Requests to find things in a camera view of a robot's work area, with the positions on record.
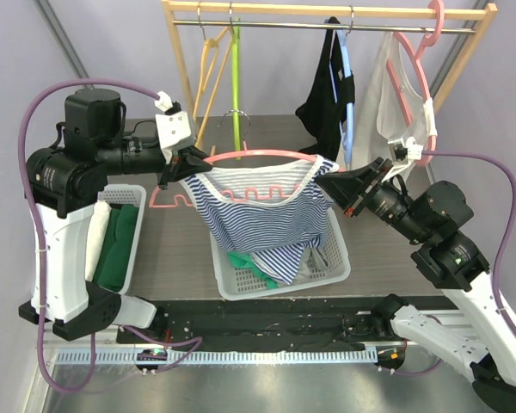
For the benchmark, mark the dark green garment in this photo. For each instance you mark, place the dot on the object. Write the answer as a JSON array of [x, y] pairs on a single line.
[[111, 269]]

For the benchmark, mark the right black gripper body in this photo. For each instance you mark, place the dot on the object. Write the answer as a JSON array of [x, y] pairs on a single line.
[[365, 186]]

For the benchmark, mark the green tank top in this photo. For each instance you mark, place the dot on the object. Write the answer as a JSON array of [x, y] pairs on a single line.
[[244, 261]]

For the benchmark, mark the lime green hanger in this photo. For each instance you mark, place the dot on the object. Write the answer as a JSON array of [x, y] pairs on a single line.
[[235, 43]]

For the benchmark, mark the light blue hanger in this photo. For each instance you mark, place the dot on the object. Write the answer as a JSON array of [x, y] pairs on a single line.
[[345, 75]]

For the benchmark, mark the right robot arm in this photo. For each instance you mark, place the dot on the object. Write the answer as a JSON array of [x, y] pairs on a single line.
[[452, 263]]

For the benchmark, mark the white left basket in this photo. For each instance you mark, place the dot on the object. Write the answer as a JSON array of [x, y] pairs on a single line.
[[115, 194]]

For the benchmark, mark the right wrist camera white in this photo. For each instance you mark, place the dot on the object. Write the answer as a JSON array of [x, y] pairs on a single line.
[[405, 152]]

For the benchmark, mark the black tank top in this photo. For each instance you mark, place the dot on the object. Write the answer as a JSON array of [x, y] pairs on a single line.
[[321, 113]]

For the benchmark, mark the white basket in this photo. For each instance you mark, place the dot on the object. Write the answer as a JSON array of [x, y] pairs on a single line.
[[115, 194], [239, 284]]

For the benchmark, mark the white slotted cable duct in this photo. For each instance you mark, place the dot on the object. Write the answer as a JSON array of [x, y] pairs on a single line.
[[155, 357]]

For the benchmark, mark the white centre basket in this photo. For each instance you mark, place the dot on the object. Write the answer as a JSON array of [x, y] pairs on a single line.
[[239, 284]]

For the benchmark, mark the white tank top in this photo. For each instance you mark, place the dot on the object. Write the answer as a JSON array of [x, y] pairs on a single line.
[[391, 111]]

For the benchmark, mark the blue striped tank top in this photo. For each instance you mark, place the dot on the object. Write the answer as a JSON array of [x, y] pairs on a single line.
[[274, 236]]

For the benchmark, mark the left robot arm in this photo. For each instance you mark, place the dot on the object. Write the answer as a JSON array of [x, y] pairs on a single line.
[[62, 183]]

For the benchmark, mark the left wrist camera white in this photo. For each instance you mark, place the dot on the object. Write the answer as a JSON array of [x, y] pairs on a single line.
[[175, 127]]

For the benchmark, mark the grey tank top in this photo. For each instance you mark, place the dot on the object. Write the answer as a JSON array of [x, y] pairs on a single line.
[[313, 266]]

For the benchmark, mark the white printed garment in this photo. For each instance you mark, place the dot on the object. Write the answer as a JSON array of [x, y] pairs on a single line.
[[96, 234]]

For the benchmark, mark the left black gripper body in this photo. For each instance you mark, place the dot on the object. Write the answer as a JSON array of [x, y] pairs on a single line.
[[171, 169]]

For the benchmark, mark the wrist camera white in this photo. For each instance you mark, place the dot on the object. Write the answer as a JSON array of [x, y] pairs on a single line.
[[405, 152], [175, 127]]

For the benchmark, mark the pink hanger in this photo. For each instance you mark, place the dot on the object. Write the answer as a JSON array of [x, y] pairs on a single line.
[[264, 185], [421, 73]]

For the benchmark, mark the wooden clothes rack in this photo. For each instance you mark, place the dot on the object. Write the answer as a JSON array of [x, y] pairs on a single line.
[[472, 22]]

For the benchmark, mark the yellow hanger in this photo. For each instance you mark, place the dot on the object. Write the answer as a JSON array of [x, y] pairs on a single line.
[[214, 55]]

